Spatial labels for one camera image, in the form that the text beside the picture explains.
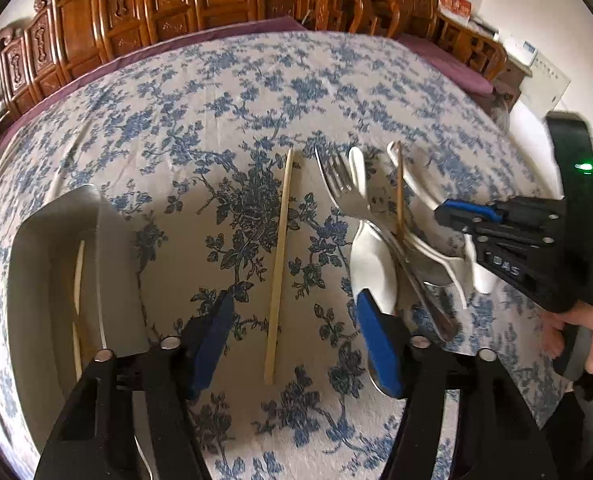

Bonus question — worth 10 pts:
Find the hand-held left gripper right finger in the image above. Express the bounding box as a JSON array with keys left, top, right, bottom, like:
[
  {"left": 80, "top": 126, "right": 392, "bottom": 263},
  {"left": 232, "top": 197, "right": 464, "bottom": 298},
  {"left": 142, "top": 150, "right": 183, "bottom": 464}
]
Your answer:
[{"left": 355, "top": 289, "right": 559, "bottom": 480}]

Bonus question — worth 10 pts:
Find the metal fork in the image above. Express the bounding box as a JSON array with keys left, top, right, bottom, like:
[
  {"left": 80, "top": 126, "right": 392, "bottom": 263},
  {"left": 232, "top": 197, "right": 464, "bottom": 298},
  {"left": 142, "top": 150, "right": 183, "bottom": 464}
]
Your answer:
[{"left": 314, "top": 145, "right": 461, "bottom": 345}]

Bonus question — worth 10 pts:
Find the light wooden chopstick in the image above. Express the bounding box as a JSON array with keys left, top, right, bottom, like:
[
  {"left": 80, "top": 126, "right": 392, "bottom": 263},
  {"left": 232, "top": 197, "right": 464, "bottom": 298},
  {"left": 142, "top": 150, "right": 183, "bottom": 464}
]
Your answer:
[
  {"left": 264, "top": 147, "right": 296, "bottom": 386},
  {"left": 72, "top": 239, "right": 87, "bottom": 381}
]

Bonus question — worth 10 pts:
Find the person's dark clothing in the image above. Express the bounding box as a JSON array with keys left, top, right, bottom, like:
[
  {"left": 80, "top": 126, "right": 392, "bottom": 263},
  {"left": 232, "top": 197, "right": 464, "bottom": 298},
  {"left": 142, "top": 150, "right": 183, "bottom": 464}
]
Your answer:
[{"left": 546, "top": 390, "right": 593, "bottom": 480}]

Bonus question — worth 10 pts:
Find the white plastic spoon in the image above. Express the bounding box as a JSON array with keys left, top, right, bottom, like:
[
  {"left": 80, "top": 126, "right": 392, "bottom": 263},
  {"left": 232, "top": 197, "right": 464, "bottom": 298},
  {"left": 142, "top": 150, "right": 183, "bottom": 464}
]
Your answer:
[{"left": 347, "top": 146, "right": 403, "bottom": 323}]

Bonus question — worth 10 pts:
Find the wooden side cabinet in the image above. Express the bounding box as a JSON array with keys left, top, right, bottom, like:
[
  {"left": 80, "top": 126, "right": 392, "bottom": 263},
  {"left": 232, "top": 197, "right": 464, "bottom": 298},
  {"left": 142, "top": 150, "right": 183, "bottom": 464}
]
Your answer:
[{"left": 433, "top": 10, "right": 532, "bottom": 111}]

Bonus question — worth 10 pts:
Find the carved wooden chair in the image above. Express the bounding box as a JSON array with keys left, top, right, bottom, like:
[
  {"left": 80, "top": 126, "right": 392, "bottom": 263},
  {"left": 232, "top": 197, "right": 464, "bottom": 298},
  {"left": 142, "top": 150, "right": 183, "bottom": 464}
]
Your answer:
[
  {"left": 361, "top": 0, "right": 402, "bottom": 38},
  {"left": 296, "top": 0, "right": 365, "bottom": 34}
]

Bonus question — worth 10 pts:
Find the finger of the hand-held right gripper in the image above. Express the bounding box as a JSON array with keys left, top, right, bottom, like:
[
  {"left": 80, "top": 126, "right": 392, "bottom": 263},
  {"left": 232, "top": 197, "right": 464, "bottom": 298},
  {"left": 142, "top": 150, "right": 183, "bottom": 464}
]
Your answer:
[
  {"left": 433, "top": 198, "right": 568, "bottom": 228},
  {"left": 461, "top": 224, "right": 553, "bottom": 262}
]

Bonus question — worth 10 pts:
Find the white wall panel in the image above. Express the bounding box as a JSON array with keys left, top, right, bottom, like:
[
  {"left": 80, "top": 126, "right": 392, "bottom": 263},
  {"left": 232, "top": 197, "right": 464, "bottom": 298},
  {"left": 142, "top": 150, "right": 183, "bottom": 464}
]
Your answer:
[{"left": 523, "top": 52, "right": 572, "bottom": 111}]

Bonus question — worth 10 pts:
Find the white and blue box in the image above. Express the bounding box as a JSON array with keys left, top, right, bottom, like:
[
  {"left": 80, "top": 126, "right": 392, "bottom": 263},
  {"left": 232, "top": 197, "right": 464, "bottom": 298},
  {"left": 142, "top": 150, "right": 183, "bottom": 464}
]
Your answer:
[{"left": 503, "top": 35, "right": 539, "bottom": 66}]

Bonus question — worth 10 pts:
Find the dark wooden chopstick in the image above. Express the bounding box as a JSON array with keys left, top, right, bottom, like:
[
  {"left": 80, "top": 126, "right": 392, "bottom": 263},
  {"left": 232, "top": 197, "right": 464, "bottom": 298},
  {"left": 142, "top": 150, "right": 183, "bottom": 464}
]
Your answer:
[{"left": 395, "top": 141, "right": 408, "bottom": 248}]

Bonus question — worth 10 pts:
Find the blue floral tablecloth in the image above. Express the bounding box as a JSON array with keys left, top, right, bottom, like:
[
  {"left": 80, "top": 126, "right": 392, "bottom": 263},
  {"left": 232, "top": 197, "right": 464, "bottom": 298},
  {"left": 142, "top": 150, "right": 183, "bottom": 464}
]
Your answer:
[{"left": 0, "top": 30, "right": 577, "bottom": 480}]

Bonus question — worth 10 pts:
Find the metal tray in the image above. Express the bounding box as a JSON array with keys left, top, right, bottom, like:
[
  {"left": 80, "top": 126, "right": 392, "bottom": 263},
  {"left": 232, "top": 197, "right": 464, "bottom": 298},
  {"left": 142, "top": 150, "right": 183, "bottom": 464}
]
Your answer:
[{"left": 6, "top": 184, "right": 154, "bottom": 480}]

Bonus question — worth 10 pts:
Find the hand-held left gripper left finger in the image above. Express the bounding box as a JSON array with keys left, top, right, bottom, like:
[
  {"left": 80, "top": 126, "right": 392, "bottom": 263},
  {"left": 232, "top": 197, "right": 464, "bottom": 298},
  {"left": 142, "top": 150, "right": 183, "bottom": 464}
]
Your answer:
[{"left": 34, "top": 290, "right": 234, "bottom": 480}]

